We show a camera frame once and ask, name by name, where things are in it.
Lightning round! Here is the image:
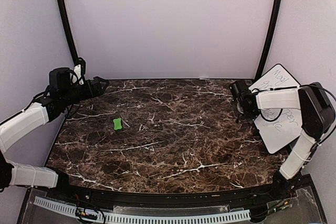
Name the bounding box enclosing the green whiteboard eraser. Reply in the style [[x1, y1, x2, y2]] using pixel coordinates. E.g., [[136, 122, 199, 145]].
[[113, 118, 123, 131]]

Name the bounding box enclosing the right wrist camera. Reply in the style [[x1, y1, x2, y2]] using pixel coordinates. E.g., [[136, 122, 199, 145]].
[[229, 80, 248, 97]]

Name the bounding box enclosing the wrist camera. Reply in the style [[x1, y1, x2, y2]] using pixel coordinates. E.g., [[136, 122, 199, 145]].
[[73, 57, 86, 85], [229, 80, 248, 97]]

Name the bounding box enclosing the right black frame post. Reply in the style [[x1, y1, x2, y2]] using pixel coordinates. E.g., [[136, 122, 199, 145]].
[[254, 0, 281, 81]]

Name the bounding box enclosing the black frame post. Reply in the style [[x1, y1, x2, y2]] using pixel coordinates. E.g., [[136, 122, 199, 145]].
[[57, 0, 78, 63], [254, 0, 281, 81]]

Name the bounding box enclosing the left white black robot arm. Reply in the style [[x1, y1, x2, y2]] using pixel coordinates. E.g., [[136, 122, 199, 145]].
[[1, 65, 109, 201]]

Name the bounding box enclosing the left black frame post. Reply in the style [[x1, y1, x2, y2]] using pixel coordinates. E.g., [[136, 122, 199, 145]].
[[57, 0, 78, 63]]

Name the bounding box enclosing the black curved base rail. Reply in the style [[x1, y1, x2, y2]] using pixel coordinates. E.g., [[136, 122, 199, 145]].
[[46, 171, 313, 210]]

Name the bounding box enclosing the white whiteboard black frame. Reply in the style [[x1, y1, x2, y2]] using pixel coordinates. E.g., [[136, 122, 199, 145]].
[[249, 64, 302, 154]]

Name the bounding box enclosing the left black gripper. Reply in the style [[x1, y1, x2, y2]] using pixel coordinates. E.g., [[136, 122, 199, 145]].
[[60, 76, 109, 106]]

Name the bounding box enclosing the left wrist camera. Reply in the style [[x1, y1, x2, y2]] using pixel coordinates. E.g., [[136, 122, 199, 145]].
[[73, 57, 86, 85]]

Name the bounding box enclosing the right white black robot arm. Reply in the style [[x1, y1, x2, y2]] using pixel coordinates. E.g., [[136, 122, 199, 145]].
[[229, 80, 335, 200]]

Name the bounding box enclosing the white slotted cable duct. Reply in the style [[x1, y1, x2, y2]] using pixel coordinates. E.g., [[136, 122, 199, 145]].
[[34, 197, 250, 223]]

